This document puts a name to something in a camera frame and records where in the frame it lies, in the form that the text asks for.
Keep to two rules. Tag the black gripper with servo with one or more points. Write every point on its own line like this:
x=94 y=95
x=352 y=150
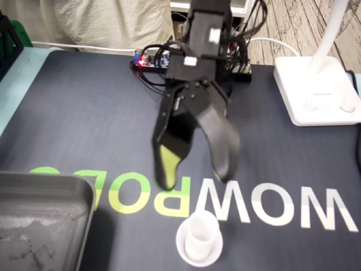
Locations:
x=191 y=98

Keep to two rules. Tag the person's beige shirt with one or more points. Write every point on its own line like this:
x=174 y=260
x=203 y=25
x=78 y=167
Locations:
x=112 y=22

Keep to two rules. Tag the green plastic object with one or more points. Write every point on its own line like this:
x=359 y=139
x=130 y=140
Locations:
x=25 y=34

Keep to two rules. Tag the white desk lamp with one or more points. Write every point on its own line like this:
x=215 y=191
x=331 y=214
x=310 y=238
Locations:
x=316 y=90

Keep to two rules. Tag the black printed frame stand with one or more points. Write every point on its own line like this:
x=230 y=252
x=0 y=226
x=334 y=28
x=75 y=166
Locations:
x=11 y=48

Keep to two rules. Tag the white round plastic dish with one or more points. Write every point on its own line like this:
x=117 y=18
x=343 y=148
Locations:
x=182 y=242

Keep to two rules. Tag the blue circuit board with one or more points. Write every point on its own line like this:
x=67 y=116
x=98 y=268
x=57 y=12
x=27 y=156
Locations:
x=149 y=60

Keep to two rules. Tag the small white plastic cup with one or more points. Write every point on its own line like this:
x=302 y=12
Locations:
x=201 y=226

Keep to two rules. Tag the dark grey plastic tray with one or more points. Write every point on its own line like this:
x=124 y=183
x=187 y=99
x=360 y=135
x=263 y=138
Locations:
x=42 y=220

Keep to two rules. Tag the dark grey printed desk mat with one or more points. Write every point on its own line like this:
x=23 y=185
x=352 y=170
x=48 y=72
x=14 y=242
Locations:
x=84 y=113

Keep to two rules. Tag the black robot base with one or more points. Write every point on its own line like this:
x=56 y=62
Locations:
x=242 y=76

